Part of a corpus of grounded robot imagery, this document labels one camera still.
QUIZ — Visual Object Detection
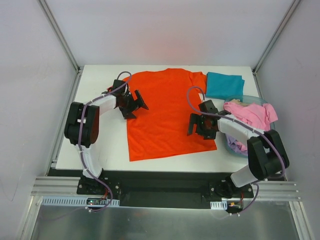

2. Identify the clear blue plastic basket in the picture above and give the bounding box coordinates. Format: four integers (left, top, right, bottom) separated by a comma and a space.
223, 94, 277, 159

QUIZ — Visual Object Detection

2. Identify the folded teal t-shirt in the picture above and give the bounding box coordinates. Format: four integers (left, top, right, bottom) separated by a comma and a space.
205, 72, 245, 100

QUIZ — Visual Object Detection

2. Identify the orange t-shirt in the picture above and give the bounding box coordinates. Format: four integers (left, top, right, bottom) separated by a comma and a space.
126, 68, 217, 162

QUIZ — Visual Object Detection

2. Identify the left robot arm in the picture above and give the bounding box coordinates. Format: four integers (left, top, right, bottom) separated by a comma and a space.
64, 79, 149, 195

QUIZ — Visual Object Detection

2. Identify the lavender t-shirt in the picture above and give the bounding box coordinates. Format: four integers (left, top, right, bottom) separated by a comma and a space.
225, 134, 248, 156

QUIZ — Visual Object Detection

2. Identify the pink t-shirt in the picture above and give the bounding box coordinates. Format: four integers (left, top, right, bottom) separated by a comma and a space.
223, 100, 278, 131

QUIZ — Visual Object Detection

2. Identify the right white cable duct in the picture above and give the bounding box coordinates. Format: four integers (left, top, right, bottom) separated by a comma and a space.
210, 200, 228, 211

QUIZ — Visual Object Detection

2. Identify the aluminium frame rail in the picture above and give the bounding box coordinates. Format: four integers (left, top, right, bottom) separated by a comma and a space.
31, 176, 303, 202

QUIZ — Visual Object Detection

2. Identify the white cable duct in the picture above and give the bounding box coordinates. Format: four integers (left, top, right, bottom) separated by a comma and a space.
41, 196, 120, 208
210, 200, 228, 211

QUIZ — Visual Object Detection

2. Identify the right frame post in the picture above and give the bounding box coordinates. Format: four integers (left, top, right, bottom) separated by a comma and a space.
252, 0, 302, 76

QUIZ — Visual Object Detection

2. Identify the left white cable duct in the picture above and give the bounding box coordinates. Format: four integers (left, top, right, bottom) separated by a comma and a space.
41, 196, 120, 208

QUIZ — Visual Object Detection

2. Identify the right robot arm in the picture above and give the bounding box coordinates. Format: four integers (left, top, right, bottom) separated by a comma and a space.
187, 100, 290, 199

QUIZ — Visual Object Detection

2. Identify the frame post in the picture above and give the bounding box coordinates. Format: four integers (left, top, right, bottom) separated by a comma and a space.
252, 0, 302, 76
37, 0, 81, 73

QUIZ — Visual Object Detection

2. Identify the left frame post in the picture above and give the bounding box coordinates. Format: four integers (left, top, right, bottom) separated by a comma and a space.
37, 0, 81, 73

